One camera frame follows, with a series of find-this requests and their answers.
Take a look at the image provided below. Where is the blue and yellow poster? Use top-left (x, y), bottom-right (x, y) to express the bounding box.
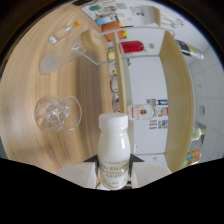
top-left (156, 98), bottom-right (169, 108)

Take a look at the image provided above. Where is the clear bottle with orange cap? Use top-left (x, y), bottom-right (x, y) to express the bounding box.
top-left (48, 20), bottom-right (82, 45)

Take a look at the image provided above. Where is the colourful poster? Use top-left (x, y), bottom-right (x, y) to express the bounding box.
top-left (157, 119), bottom-right (169, 129)

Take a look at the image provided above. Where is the green cup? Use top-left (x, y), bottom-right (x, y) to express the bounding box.
top-left (89, 4), bottom-right (103, 12)

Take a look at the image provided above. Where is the white milk bottle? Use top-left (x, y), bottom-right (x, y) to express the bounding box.
top-left (96, 112), bottom-right (131, 191)

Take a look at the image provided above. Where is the clear glass with ice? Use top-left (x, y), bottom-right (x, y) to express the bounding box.
top-left (34, 95), bottom-right (83, 133)

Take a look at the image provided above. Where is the white two-tier wooden shelf rack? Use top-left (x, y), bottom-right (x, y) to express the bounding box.
top-left (71, 24), bottom-right (196, 173)

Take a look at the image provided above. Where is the yellow snack bag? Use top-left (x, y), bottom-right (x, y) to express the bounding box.
top-left (182, 148), bottom-right (203, 168)

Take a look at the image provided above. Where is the glass jar with wooden lid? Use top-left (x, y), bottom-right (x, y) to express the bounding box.
top-left (39, 28), bottom-right (102, 75)

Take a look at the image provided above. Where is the black and yellow can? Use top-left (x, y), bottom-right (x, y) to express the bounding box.
top-left (174, 39), bottom-right (205, 61)

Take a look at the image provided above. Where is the red poster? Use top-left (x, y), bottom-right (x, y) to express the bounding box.
top-left (156, 107), bottom-right (169, 118)

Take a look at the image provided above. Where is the light blue bottle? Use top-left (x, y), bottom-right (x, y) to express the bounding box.
top-left (95, 16), bottom-right (108, 26)

